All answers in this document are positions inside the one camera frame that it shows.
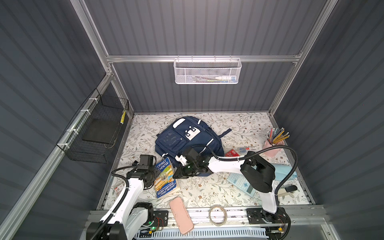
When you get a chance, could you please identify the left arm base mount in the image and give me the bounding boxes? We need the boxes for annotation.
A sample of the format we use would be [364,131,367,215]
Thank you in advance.
[150,210,169,228]

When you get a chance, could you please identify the roll of clear tape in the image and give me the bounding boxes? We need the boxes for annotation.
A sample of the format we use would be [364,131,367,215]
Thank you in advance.
[208,205,228,227]

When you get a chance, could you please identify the blue treehouse paperback book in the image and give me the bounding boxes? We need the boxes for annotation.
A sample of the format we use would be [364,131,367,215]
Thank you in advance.
[154,158,181,199]

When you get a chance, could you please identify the red card box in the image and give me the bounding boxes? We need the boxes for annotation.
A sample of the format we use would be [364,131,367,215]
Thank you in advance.
[225,150,240,158]

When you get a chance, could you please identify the white wire mesh basket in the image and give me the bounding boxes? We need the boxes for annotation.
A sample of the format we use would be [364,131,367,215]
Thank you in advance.
[173,57,242,85]

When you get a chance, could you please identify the pink pencil case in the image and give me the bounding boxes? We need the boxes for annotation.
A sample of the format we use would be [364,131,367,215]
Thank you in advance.
[170,197,194,235]

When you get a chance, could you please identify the pens in white basket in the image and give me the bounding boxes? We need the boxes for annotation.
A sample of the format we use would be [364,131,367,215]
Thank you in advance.
[192,76,238,84]

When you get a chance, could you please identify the black wire basket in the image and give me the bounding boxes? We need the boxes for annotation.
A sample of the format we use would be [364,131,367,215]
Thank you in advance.
[57,90,130,164]

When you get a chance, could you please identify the navy blue student backpack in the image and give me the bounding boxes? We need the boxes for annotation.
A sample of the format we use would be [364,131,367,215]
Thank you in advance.
[155,116,232,170]

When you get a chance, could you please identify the pink pencil cup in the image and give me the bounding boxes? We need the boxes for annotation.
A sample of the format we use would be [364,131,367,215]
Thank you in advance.
[263,140,285,158]

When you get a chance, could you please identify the light blue calculator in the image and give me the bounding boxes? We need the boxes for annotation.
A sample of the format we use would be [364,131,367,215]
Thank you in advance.
[227,173,256,197]

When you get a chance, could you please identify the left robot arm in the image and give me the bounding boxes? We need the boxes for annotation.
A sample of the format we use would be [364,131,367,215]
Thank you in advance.
[86,155,160,240]

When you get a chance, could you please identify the bundle of coloured pencils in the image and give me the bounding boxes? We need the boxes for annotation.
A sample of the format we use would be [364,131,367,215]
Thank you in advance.
[267,128,290,146]

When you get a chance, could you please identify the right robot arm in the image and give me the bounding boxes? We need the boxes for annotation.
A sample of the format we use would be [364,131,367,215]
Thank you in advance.
[174,148,278,215]

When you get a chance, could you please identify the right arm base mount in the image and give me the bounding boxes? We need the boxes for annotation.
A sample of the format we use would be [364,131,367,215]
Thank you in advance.
[246,207,291,225]

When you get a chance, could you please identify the light blue pouch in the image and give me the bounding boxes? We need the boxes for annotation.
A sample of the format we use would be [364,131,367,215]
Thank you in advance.
[273,164,292,181]

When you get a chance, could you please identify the yellow tag on basket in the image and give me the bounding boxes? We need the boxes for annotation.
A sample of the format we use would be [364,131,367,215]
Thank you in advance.
[120,110,126,125]

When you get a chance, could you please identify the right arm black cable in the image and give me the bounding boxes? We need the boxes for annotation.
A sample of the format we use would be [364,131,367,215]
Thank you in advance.
[179,144,299,240]

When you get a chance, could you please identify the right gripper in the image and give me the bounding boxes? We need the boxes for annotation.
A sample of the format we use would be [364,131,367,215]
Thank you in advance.
[171,162,198,178]

